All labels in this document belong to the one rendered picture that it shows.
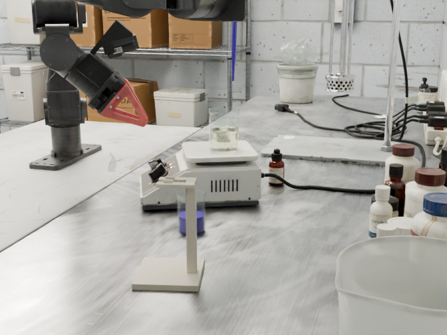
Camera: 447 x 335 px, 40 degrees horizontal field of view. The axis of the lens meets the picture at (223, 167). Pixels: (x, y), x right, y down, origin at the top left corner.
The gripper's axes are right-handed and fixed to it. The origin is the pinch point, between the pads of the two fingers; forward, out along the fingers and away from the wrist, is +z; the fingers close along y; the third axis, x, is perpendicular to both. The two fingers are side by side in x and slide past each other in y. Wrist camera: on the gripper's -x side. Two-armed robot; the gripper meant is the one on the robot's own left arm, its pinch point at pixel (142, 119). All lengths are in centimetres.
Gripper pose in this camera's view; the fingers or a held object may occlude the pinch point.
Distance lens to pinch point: 109.5
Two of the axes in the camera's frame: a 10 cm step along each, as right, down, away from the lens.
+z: 7.5, 6.1, 2.7
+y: -1.3, -2.6, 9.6
